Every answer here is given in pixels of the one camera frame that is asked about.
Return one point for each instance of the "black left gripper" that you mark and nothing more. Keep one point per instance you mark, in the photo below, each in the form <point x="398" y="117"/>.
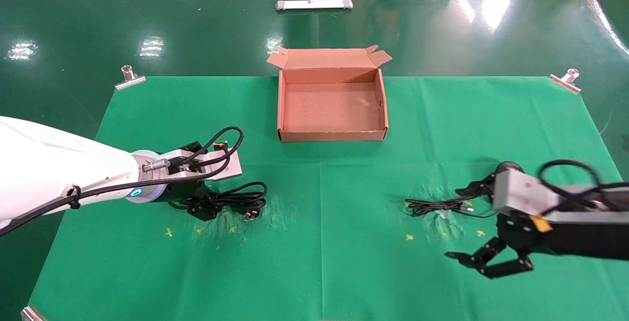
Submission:
<point x="186" y="193"/>

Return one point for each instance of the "silver metal binder clip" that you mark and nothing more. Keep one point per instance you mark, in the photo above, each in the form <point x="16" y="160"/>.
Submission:
<point x="32" y="314"/>
<point x="130" y="81"/>
<point x="565" y="82"/>

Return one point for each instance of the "brown open cardboard box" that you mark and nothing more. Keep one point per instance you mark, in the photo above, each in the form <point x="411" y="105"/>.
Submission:
<point x="331" y="109"/>

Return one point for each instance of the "green table cloth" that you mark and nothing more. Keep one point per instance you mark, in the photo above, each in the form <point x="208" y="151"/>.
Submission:
<point x="319" y="213"/>

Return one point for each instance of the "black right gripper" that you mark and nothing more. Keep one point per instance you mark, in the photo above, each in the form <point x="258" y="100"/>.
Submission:
<point x="580" y="242"/>

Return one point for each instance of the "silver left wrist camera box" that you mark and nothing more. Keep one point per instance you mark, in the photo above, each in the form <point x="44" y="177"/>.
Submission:
<point x="223" y="168"/>

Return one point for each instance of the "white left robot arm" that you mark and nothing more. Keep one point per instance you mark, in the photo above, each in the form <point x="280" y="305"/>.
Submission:
<point x="49" y="163"/>

